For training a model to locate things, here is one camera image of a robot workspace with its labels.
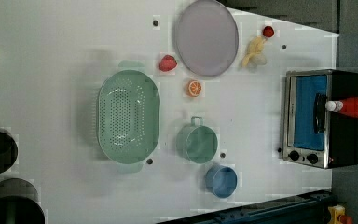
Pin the red ketchup bottle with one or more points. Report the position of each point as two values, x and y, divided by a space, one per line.
347 107

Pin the black toaster oven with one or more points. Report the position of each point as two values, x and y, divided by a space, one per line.
312 135

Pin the orange slice toy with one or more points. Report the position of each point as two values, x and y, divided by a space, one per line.
194 88

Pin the green measuring cup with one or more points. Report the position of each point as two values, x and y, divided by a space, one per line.
197 142

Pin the large red strawberry toy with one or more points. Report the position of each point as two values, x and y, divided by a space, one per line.
167 63

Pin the green perforated colander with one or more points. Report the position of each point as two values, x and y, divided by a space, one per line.
128 107

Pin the grey round plate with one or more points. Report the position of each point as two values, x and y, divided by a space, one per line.
206 38

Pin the blue cup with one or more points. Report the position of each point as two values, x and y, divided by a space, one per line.
221 181

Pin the peeled banana toy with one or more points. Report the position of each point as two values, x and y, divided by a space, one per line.
256 46

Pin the small red strawberry toy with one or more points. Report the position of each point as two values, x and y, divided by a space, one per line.
268 32

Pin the yellow red stop button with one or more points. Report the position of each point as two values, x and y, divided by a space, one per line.
338 215

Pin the blue metal frame rail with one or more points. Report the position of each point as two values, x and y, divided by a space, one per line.
307 208

